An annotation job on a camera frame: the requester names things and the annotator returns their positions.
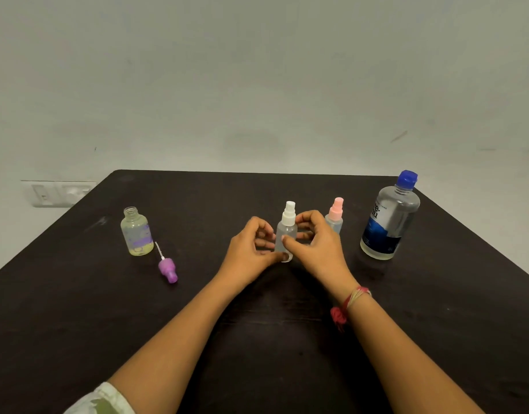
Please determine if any person's right hand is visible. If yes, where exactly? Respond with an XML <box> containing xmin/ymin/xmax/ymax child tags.
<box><xmin>281</xmin><ymin>210</ymin><xmax>360</xmax><ymax>303</ymax></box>

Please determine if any person's left hand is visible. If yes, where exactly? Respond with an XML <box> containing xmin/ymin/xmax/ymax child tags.
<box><xmin>217</xmin><ymin>216</ymin><xmax>290</xmax><ymax>289</ymax></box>

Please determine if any small clear bottle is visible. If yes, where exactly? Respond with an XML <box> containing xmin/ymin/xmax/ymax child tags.
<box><xmin>324</xmin><ymin>214</ymin><xmax>344</xmax><ymax>236</ymax></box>
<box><xmin>274</xmin><ymin>223</ymin><xmax>299</xmax><ymax>263</ymax></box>

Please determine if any large clear bottle blue label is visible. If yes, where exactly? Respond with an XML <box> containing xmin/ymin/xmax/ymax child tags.
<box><xmin>360</xmin><ymin>186</ymin><xmax>421</xmax><ymax>261</ymax></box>

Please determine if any purple spray cap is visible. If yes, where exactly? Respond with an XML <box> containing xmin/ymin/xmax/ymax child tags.
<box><xmin>154</xmin><ymin>241</ymin><xmax>179</xmax><ymax>285</ymax></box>

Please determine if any small round bottle purple print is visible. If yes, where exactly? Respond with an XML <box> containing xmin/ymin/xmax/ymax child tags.
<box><xmin>120</xmin><ymin>206</ymin><xmax>155</xmax><ymax>257</ymax></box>

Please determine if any blue screw cap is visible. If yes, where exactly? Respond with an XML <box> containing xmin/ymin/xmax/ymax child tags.
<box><xmin>396</xmin><ymin>170</ymin><xmax>419</xmax><ymax>190</ymax></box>

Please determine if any person's left forearm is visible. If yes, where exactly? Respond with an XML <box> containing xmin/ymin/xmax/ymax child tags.
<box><xmin>108</xmin><ymin>273</ymin><xmax>237</xmax><ymax>414</ymax></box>

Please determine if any person's right forearm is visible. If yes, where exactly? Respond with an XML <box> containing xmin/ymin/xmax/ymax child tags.
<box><xmin>344</xmin><ymin>293</ymin><xmax>485</xmax><ymax>414</ymax></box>

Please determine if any red thread wristband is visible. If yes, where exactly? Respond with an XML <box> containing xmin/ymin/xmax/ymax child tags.
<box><xmin>330</xmin><ymin>286</ymin><xmax>373</xmax><ymax>332</ymax></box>

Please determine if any white plug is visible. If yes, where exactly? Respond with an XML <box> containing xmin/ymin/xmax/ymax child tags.
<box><xmin>62</xmin><ymin>185</ymin><xmax>93</xmax><ymax>205</ymax></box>

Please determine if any green floral left sleeve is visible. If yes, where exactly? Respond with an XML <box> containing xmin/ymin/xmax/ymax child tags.
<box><xmin>64</xmin><ymin>382</ymin><xmax>137</xmax><ymax>414</ymax></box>

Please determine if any white wall socket panel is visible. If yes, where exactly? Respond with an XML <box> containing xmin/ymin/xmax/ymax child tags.
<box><xmin>21</xmin><ymin>180</ymin><xmax>98</xmax><ymax>208</ymax></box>

